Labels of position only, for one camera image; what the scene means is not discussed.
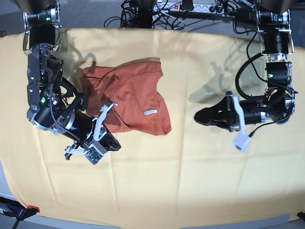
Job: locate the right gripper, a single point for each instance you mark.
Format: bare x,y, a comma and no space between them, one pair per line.
82,127

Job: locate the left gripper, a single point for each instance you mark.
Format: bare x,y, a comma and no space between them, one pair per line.
224,115

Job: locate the terracotta orange T-shirt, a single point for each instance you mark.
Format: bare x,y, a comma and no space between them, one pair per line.
133,88

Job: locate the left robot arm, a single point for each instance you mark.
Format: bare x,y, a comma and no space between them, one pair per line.
273,21

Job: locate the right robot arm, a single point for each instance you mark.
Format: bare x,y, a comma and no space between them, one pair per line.
54,103

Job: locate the pale yellow table cloth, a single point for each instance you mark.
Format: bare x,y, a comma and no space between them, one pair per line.
191,177

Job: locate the white power strip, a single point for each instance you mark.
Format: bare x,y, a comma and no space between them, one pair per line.
198,9

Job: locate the blue black bar clamp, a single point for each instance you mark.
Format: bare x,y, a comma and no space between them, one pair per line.
14,209

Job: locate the black clamp at right edge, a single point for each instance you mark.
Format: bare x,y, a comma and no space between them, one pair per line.
301,215

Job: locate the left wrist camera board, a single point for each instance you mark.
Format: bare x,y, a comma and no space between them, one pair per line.
241,142

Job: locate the black central stand post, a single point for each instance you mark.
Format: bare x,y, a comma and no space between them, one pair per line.
144,15

